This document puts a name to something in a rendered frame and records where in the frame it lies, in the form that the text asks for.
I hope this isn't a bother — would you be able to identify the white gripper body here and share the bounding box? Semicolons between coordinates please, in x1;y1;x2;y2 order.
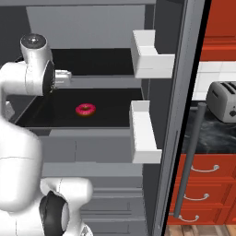
54;69;73;89

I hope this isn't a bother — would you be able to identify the black fridge shelf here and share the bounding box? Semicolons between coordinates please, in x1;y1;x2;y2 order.
49;47;136;77
14;88;144;129

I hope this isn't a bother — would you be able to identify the pink frosted donut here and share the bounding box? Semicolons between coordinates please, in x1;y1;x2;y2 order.
75;102;97;118

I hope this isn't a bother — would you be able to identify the grey fridge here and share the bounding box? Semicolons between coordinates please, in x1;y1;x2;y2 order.
0;0;159;236

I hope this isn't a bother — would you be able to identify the white fridge door bin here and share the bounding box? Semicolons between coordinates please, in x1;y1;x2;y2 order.
130;29;176;79
128;100;163;164

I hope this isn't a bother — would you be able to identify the grey fridge door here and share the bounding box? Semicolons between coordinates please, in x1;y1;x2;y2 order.
130;0;213;236

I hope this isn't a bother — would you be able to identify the grey fridge drawer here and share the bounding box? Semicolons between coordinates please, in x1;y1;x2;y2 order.
78;187;148;236

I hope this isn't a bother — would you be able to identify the silver toaster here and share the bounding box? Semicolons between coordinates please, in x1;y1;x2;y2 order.
205;80;236;124

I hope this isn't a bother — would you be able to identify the red drawer front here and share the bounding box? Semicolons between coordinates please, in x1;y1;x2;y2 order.
167;206;236;226
177;153;236;180
171;180;236;207

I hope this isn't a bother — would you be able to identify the grey fridge door handle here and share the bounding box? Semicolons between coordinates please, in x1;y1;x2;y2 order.
172;101;207;219

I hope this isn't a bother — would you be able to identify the red wall cupboard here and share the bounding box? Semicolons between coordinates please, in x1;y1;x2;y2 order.
199;0;236;63

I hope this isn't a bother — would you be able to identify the silver drawer handle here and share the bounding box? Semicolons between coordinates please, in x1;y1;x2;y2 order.
177;214;200;223
183;193;210;202
190;164;220;173

